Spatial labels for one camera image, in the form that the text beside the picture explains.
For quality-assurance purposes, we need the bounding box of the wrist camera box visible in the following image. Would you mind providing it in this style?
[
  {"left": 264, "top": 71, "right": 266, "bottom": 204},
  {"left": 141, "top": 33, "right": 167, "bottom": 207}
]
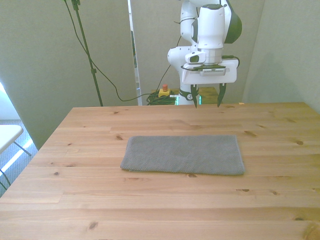
[{"left": 190, "top": 64, "right": 227, "bottom": 77}]

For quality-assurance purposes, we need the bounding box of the white partition panel edge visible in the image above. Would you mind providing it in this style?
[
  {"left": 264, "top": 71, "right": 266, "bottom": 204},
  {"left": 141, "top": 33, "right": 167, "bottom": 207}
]
[{"left": 127, "top": 0, "right": 144, "bottom": 107}]

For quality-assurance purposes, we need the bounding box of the coiled dark cable bundle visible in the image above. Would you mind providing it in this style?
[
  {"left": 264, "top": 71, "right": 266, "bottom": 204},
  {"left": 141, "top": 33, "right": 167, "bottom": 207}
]
[{"left": 145, "top": 92, "right": 179, "bottom": 106}]

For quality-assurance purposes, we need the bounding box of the grey towel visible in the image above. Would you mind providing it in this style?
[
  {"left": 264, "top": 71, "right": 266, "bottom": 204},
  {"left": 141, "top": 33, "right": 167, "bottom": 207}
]
[{"left": 119, "top": 134, "right": 246, "bottom": 177}]

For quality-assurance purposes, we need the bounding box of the thin dark hanging cable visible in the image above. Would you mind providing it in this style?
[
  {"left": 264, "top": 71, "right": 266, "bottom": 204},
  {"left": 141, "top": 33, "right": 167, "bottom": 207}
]
[{"left": 61, "top": 0, "right": 152, "bottom": 102}]

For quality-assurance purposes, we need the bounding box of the dark tripod stand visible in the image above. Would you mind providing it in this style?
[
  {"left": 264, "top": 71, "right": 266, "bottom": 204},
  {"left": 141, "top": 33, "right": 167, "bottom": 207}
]
[{"left": 70, "top": 0, "right": 104, "bottom": 107}]

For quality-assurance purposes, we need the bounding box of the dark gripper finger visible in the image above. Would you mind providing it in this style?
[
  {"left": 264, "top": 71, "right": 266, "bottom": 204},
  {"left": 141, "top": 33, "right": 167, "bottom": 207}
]
[
  {"left": 190, "top": 84, "right": 200, "bottom": 109},
  {"left": 216, "top": 83, "right": 228, "bottom": 109}
]

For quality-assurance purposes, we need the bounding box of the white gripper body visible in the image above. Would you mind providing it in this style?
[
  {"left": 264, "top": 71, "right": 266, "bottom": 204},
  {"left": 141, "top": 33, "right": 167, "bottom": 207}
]
[{"left": 181, "top": 57, "right": 239, "bottom": 86}]

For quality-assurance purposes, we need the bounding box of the yellow emergency stop button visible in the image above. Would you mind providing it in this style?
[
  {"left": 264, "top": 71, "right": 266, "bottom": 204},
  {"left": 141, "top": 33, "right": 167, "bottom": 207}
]
[{"left": 158, "top": 84, "right": 172, "bottom": 98}]

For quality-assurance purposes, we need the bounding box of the white folding table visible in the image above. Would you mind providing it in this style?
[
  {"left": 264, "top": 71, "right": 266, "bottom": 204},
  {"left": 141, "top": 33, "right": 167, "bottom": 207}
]
[{"left": 0, "top": 124, "right": 33, "bottom": 191}]

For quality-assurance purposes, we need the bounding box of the dark gripper cable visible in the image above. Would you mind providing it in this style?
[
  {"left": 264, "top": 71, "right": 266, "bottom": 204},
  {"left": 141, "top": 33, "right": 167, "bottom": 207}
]
[{"left": 221, "top": 55, "right": 241, "bottom": 69}]

